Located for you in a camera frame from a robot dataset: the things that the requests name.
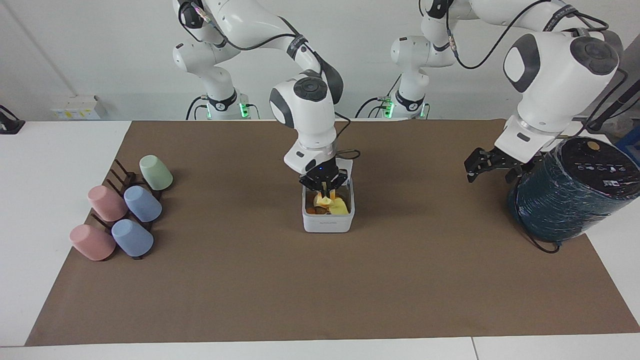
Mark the black stand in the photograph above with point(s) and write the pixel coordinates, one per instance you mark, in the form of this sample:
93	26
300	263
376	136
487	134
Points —
617	102
9	124

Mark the dark brown cup rack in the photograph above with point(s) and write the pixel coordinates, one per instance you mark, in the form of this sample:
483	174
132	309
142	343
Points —
126	178

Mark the white square container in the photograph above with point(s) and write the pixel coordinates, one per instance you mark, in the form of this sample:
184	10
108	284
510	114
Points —
327	222

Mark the green cup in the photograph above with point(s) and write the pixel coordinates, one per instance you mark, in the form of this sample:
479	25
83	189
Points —
156	172

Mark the white wall box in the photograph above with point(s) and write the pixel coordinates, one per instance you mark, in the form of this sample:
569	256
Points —
77	108

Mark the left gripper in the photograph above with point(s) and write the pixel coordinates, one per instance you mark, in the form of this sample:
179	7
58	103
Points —
522	161

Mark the pink cup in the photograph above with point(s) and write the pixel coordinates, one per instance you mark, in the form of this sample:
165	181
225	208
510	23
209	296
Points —
92	243
107	203

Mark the blue cup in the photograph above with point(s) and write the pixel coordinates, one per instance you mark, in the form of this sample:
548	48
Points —
132	238
143	204

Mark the blue crate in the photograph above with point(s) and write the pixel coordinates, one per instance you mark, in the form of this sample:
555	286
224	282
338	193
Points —
630	150

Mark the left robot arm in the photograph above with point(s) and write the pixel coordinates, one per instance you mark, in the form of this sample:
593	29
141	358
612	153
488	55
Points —
555	80

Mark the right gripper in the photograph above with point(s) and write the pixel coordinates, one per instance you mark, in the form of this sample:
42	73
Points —
322	174

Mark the yellow trash piece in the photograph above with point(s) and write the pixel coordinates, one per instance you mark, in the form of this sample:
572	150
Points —
339	206

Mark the orange trash piece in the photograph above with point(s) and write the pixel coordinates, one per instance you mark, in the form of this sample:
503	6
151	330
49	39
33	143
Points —
312	210

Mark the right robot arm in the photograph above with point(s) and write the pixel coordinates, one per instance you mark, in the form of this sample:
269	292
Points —
310	125

